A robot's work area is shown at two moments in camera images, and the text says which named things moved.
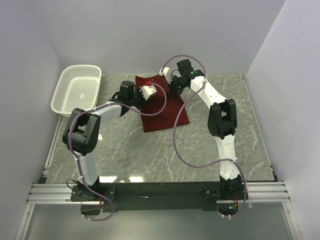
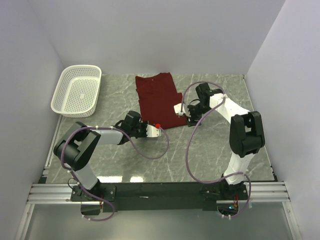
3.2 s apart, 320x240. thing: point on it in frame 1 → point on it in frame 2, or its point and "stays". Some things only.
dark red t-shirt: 161,111 stays
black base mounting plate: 194,196 stays
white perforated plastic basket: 78,87 stays
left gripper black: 139,95 → 144,129
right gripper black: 172,85 → 191,114
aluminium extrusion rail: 52,193 stays
